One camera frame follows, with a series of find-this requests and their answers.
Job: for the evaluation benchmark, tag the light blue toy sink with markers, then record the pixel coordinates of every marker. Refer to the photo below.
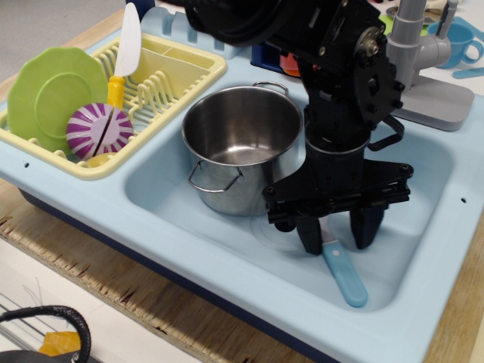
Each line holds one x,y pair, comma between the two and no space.
147,206

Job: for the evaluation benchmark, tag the white spoon blue handle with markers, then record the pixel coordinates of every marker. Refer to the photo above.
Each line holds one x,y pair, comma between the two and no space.
341,267

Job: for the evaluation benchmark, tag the dark blue cup holder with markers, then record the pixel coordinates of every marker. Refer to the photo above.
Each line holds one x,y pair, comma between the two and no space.
266,57

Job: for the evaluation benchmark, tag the green plastic plate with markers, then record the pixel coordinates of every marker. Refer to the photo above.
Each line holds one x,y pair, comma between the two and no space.
49,89

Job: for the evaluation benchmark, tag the red plastic cup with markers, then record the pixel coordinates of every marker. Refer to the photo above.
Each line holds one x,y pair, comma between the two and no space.
289,64

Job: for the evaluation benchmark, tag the blue utensil on table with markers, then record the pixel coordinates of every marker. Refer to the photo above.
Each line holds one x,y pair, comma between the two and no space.
470,73

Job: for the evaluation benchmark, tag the yellow dish rack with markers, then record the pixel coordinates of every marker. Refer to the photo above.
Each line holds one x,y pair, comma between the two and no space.
169,77

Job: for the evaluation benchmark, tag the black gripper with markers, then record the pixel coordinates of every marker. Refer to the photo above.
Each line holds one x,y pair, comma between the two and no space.
336,178

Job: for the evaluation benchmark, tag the steel pot with handles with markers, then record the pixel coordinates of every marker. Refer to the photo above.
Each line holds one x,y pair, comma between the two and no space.
241,140

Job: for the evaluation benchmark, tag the wooden board under sink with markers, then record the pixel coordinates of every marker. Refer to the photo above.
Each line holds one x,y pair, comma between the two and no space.
178,309

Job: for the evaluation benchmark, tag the grey toy faucet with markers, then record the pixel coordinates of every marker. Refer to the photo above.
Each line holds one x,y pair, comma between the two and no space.
427,101

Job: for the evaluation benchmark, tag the white knife yellow handle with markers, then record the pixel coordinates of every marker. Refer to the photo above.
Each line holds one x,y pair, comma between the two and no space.
128,55

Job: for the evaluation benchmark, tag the purple white toy ball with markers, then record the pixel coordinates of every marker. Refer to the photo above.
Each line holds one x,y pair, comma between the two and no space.
96,129

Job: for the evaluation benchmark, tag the green cutting board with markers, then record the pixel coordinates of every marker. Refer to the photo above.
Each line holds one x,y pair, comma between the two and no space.
387,20

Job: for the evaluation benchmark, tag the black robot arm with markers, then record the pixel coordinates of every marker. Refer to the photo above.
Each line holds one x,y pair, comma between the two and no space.
340,49

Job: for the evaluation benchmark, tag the yellow tape piece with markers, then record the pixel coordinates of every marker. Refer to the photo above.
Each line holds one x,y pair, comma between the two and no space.
59,343

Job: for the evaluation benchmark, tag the blue plastic mug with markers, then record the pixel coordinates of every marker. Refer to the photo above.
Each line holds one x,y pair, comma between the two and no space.
458,46

